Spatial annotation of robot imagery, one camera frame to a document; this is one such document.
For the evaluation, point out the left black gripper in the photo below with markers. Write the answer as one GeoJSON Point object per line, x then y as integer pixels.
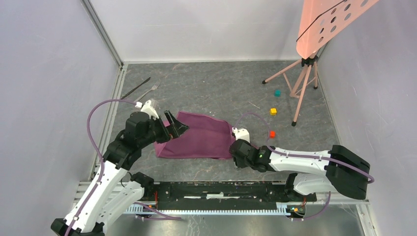
{"type": "Point", "coordinates": [179, 128]}

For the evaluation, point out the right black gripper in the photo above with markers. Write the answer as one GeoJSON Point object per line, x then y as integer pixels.
{"type": "Point", "coordinates": [238, 163]}

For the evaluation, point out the purple cloth napkin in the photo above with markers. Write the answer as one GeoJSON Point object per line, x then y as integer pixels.
{"type": "Point", "coordinates": [207, 137]}

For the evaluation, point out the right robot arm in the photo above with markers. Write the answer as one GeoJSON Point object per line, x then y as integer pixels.
{"type": "Point", "coordinates": [336, 170]}

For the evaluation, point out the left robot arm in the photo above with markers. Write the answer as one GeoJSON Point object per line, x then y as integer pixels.
{"type": "Point", "coordinates": [94, 213]}

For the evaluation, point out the red orange cube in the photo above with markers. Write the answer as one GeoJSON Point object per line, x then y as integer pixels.
{"type": "Point", "coordinates": [272, 134]}

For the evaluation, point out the silver fork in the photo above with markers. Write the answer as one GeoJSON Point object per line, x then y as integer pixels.
{"type": "Point", "coordinates": [154, 87]}

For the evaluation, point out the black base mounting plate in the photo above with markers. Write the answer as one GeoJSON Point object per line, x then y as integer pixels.
{"type": "Point", "coordinates": [227, 195]}

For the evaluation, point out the yellow cube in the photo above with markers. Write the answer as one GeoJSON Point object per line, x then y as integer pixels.
{"type": "Point", "coordinates": [273, 111]}

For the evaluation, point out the black knife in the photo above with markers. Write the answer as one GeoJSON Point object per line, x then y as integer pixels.
{"type": "Point", "coordinates": [135, 88]}

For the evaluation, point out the teal cube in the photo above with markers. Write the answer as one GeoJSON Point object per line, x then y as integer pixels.
{"type": "Point", "coordinates": [277, 93]}

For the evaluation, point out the pink music stand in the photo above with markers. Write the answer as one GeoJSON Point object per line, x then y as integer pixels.
{"type": "Point", "coordinates": [321, 21]}

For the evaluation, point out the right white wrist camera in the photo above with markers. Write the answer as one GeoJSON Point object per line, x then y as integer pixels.
{"type": "Point", "coordinates": [241, 134]}

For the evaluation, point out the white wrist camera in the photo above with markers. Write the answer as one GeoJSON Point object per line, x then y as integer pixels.
{"type": "Point", "coordinates": [148, 107]}
{"type": "Point", "coordinates": [241, 134]}

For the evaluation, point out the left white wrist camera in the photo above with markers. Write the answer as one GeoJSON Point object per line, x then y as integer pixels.
{"type": "Point", "coordinates": [148, 107]}

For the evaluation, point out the aluminium frame rail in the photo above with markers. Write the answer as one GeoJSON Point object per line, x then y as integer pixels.
{"type": "Point", "coordinates": [122, 69]}

